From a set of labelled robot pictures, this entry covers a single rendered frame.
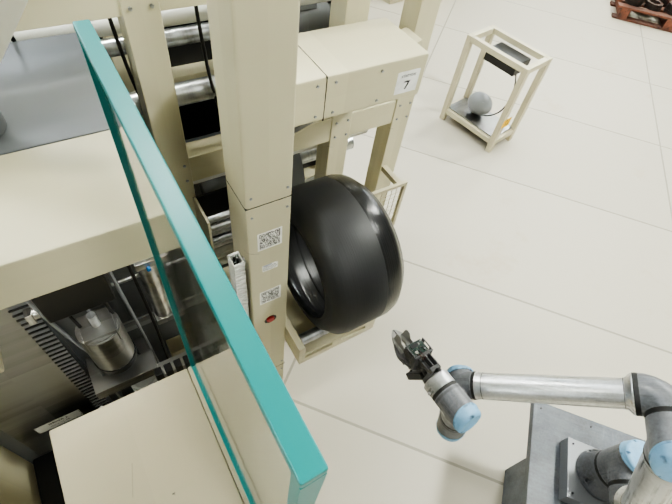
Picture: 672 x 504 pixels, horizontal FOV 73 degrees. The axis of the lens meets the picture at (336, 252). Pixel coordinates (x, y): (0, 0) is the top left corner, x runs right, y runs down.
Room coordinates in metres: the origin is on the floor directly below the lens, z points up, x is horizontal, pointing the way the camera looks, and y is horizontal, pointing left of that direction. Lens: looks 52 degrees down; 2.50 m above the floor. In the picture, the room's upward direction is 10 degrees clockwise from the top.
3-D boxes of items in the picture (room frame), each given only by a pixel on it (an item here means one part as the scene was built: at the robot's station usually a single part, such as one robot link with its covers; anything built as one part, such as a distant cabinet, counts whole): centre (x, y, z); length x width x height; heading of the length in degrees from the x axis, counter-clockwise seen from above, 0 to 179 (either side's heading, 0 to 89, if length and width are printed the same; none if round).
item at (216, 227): (1.16, 0.45, 1.05); 0.20 x 0.15 x 0.30; 129
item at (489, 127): (3.69, -1.07, 0.40); 0.60 x 0.35 x 0.80; 48
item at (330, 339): (0.90, -0.05, 0.83); 0.36 x 0.09 x 0.06; 129
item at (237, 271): (0.75, 0.27, 1.19); 0.05 x 0.04 x 0.48; 39
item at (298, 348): (0.90, 0.18, 0.90); 0.40 x 0.03 x 0.10; 39
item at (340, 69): (1.32, 0.13, 1.71); 0.61 x 0.25 x 0.15; 129
